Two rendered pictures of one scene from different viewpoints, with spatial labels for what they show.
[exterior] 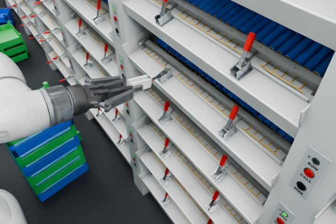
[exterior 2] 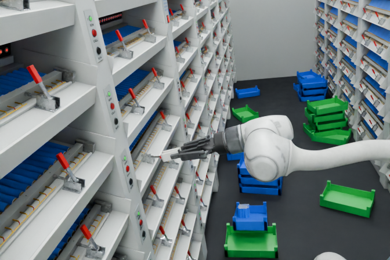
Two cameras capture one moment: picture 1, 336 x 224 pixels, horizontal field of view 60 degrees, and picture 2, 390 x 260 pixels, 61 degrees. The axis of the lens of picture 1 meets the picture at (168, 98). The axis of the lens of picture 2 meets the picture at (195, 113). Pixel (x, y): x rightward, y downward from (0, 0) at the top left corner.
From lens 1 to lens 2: 1.54 m
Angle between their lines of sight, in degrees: 102
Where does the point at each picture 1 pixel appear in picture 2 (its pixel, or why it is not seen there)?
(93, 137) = not seen: outside the picture
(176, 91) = (155, 152)
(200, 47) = (152, 98)
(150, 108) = (153, 220)
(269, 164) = (170, 118)
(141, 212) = not seen: outside the picture
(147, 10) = (131, 121)
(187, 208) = (182, 251)
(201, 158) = (170, 176)
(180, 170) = (171, 227)
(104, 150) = not seen: outside the picture
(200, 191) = (176, 210)
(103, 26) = (103, 243)
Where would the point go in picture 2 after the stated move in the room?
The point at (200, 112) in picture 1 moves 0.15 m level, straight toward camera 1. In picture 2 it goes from (162, 140) to (192, 127)
